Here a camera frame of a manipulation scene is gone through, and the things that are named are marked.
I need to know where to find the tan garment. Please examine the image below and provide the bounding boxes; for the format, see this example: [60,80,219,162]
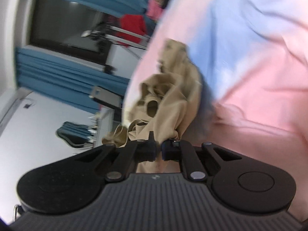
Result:
[101,38,203,174]

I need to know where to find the white desk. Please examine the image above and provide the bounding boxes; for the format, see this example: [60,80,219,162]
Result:
[88,106,114,148]

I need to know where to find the black and white chair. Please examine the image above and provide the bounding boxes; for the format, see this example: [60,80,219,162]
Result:
[89,86,122,110]

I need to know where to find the blue curtain beside desk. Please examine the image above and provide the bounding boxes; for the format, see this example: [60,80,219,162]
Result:
[15,48,129,114]

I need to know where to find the silver tripod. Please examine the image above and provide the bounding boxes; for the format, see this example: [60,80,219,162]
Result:
[81,22,150,50]

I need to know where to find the red garment on tripod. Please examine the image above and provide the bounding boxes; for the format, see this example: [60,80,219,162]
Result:
[117,15,147,43]

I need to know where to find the pastel rainbow bed cover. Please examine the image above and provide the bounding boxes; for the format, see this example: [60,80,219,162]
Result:
[123,0,307,221]

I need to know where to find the pink garment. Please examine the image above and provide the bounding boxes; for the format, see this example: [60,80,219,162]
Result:
[146,0,164,22]

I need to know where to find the dark window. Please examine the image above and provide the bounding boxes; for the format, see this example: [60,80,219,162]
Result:
[29,0,120,65]

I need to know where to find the wall mirror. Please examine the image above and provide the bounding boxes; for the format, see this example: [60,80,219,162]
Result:
[55,121,93,149]

